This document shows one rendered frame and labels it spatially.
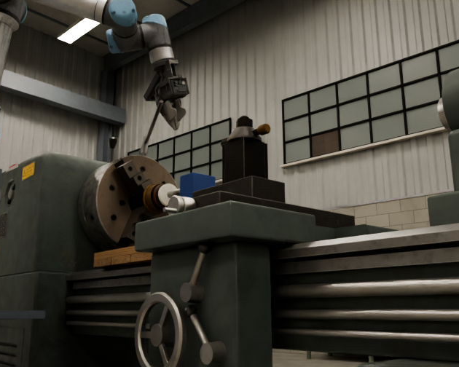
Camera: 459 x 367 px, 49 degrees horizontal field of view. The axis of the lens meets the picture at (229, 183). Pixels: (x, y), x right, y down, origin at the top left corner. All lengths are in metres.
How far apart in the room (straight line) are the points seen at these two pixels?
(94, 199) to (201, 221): 0.74
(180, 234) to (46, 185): 0.83
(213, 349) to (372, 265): 0.29
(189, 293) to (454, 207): 0.45
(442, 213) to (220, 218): 0.34
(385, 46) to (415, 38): 0.54
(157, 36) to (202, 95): 10.22
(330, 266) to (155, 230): 0.35
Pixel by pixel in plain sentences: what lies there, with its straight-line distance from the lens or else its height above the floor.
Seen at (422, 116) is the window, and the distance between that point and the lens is 8.58.
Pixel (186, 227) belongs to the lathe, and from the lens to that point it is 0.92.
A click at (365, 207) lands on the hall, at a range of 8.64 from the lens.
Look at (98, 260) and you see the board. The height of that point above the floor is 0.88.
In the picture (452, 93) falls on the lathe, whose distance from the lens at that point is 0.90.
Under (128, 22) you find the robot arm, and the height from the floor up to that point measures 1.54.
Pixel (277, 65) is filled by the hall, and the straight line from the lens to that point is 10.61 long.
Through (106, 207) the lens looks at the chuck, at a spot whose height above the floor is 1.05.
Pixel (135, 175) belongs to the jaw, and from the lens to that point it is 1.58.
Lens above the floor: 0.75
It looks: 14 degrees up
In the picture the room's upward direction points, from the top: straight up
